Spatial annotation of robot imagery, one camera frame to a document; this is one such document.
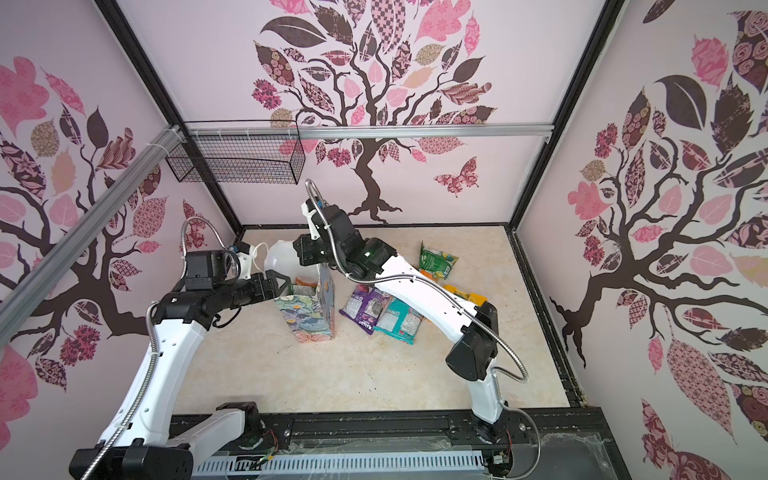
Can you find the purple snack bag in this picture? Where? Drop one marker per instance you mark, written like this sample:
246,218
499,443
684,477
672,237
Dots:
365,306

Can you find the aluminium rail left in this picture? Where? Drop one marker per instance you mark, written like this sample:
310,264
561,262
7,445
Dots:
33,289

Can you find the black wire basket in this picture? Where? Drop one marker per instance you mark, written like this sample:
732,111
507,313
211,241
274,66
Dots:
239,152

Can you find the yellow snack bag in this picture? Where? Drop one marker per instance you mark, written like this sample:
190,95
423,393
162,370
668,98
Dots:
474,298

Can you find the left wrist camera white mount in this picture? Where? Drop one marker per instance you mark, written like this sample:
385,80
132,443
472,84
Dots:
245,255

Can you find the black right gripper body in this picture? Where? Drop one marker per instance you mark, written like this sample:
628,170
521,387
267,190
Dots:
317,253

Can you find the black base frame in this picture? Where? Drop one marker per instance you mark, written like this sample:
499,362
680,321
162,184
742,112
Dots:
538,443

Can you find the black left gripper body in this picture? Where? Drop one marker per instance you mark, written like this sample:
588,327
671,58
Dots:
249,291

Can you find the aluminium rail back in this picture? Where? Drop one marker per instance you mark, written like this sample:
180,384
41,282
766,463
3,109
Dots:
381,132

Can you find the aluminium rail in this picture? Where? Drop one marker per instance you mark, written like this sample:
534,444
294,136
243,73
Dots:
381,132
33,289

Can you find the teal snack bag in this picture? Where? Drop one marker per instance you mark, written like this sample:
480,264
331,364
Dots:
399,321

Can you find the floral paper bag white handles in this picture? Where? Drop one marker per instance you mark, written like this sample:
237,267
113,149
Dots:
310,313

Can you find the white slotted cable duct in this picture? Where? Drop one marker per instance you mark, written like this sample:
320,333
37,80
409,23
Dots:
318,465

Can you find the green snack bag far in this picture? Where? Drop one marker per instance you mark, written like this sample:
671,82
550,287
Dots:
437,263

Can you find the orange chips snack bag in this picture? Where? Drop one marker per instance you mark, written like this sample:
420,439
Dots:
302,283

